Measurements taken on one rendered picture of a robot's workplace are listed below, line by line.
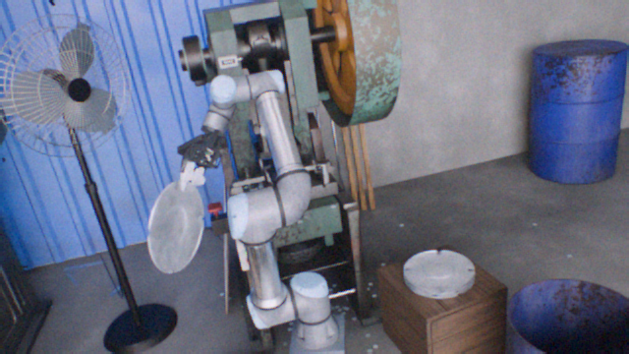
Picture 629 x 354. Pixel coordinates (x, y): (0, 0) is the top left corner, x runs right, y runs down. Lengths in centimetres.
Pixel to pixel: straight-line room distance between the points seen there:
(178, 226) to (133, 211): 204
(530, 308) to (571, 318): 16
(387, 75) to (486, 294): 94
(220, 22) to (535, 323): 166
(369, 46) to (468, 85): 213
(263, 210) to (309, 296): 42
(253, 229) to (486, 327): 119
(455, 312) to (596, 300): 49
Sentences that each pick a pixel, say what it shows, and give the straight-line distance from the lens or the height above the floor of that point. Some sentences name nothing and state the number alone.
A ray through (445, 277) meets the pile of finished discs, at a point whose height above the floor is 39.
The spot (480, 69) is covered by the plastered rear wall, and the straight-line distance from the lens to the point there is 395.
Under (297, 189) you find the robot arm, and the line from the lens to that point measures 134.
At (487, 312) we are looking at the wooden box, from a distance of 215.
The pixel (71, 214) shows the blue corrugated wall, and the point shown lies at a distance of 366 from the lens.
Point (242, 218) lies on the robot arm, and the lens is 131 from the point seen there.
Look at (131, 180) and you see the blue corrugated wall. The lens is 349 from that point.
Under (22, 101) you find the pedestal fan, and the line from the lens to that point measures 222.
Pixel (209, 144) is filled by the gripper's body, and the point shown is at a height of 116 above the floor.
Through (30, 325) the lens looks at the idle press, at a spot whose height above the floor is 3.
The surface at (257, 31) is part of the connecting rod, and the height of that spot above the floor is 140.
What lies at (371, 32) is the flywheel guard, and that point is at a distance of 187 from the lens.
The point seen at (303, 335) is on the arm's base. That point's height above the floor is 48.
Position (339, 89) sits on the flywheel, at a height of 106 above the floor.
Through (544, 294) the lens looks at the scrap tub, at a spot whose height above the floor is 42.
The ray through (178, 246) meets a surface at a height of 89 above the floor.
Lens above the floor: 161
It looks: 24 degrees down
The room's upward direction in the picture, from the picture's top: 9 degrees counter-clockwise
